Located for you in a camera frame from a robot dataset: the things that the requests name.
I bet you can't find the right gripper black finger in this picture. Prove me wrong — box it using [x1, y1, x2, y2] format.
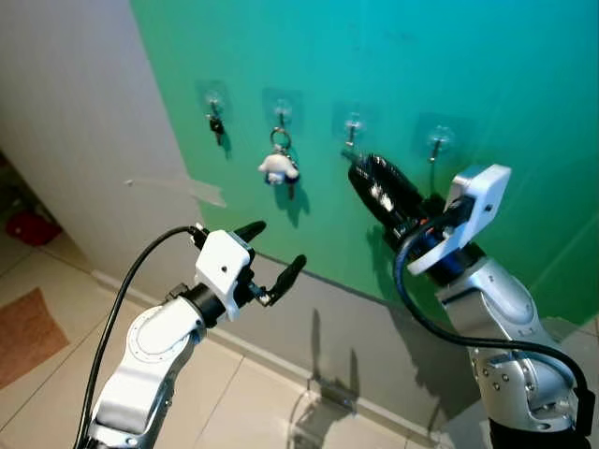
[360, 154, 427, 224]
[349, 167, 413, 237]

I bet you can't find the long clear tape strip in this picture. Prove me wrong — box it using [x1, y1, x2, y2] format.
[126, 176, 227, 209]

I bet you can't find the small black key bunch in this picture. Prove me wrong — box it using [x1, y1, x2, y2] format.
[207, 112, 228, 147]

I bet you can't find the red object on floor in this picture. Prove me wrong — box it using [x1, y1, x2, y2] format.
[5, 210, 63, 247]

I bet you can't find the brown floor mat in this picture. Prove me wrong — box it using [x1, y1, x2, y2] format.
[0, 288, 69, 390]

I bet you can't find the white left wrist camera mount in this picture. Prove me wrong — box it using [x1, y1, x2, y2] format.
[194, 229, 256, 322]

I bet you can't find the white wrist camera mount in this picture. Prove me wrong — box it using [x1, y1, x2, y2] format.
[409, 166, 513, 275]
[194, 229, 256, 322]

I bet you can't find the clear adhesive wall hook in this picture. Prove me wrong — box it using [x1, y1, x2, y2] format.
[416, 114, 460, 166]
[333, 101, 373, 149]
[262, 89, 302, 132]
[197, 81, 230, 121]

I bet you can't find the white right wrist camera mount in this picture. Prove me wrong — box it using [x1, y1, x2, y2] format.
[409, 166, 513, 275]

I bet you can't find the white plush keychain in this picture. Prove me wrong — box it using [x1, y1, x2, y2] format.
[258, 126, 302, 200]

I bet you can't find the green wall board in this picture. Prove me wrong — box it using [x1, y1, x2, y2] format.
[129, 0, 599, 330]

